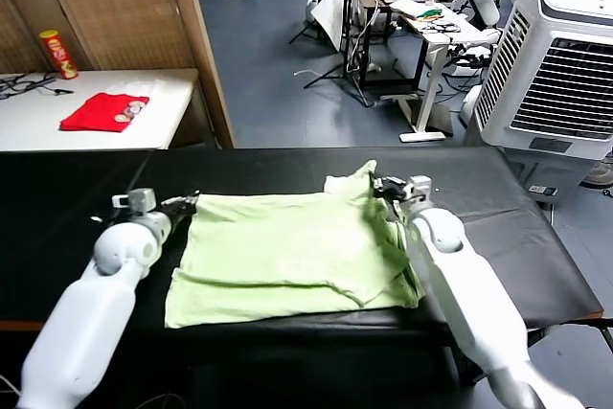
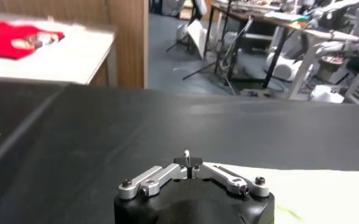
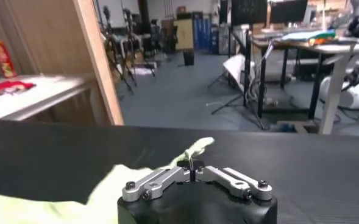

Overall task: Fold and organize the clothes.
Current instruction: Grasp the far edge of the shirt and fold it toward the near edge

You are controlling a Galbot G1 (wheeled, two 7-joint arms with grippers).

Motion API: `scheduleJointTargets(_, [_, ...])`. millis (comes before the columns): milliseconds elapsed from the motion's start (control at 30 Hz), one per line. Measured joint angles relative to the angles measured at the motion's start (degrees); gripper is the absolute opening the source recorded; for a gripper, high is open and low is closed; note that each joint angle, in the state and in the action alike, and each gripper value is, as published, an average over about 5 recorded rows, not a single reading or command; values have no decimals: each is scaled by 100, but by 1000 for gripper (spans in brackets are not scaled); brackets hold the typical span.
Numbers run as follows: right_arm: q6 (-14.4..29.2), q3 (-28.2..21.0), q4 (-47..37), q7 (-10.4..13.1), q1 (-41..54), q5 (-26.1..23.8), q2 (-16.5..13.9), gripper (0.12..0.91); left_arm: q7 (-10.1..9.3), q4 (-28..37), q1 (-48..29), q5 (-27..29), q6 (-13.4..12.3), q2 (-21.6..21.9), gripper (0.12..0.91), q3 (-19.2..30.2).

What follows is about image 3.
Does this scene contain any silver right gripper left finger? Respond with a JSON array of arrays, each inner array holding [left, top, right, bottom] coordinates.
[[121, 166, 195, 203]]

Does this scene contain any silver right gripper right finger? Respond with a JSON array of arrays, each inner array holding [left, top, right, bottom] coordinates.
[[195, 166, 273, 201]]

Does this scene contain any light green t-shirt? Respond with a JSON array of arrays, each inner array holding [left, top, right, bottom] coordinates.
[[0, 136, 216, 224]]

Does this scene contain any black leather table cover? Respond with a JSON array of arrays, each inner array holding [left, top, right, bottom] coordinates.
[[0, 118, 359, 224]]

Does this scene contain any white reflector board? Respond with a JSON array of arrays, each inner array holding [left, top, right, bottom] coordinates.
[[222, 54, 255, 92]]

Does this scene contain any black tripod monitor stand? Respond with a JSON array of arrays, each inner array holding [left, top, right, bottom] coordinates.
[[208, 26, 265, 130]]

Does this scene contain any black trash bin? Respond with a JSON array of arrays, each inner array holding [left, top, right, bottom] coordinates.
[[183, 48, 195, 66]]

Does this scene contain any white standing desk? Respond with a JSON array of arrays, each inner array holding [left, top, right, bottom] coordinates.
[[316, 38, 359, 135]]

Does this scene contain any white side table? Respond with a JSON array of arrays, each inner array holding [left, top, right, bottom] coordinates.
[[0, 74, 104, 122]]

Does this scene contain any brown desk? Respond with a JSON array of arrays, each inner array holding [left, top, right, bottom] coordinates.
[[251, 33, 323, 119]]

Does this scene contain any beige cabinet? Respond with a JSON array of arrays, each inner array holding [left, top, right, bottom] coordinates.
[[174, 18, 194, 51]]

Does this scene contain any blue storage cabinet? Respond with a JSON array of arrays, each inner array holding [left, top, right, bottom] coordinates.
[[193, 12, 219, 55]]

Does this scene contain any white humanoid robot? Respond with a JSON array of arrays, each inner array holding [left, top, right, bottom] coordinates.
[[319, 0, 359, 110]]

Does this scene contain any green and teal cloth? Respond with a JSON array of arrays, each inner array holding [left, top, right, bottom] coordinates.
[[281, 29, 337, 46]]

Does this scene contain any black monitor on stand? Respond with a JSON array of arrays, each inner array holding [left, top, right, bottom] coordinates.
[[230, 0, 268, 27]]

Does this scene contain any wide black monitor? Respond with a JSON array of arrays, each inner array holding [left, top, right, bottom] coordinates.
[[269, 0, 308, 24]]

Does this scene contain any wooden partition screen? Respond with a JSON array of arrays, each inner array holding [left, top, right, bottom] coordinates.
[[0, 0, 125, 126]]

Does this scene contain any folded red shirt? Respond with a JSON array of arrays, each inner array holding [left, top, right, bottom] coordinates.
[[0, 80, 36, 104]]

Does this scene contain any red chips can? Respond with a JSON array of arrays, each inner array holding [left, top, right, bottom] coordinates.
[[0, 40, 18, 79]]

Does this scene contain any black camera tripod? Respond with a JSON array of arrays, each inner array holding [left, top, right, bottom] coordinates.
[[101, 4, 155, 95]]

